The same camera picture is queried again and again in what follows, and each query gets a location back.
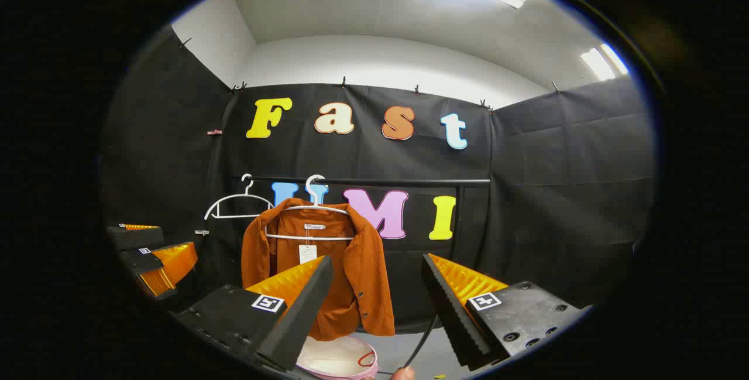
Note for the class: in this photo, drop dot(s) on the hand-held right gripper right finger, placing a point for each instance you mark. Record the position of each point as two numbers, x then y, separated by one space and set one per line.
447 310

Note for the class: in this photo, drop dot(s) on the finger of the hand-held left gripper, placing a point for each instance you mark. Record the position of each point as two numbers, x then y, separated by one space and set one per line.
140 260
137 238

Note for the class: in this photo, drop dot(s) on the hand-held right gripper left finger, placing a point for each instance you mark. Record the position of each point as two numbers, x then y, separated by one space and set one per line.
304 315

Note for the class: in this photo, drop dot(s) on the pink laundry hamper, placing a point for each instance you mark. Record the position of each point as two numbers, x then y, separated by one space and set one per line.
333 362

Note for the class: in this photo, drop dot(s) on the white plastic clothes hanger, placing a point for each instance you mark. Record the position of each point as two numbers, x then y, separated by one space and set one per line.
237 216
316 195

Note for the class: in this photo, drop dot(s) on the black backdrop cloth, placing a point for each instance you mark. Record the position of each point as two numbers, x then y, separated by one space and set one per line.
556 192

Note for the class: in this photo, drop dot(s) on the row of black cloth clips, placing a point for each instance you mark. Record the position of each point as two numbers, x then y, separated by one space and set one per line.
343 82

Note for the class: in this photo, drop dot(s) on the small ceiling light panel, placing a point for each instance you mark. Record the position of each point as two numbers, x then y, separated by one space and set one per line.
603 61

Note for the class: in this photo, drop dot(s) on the black clothes rail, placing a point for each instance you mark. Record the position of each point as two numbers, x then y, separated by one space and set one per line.
409 182

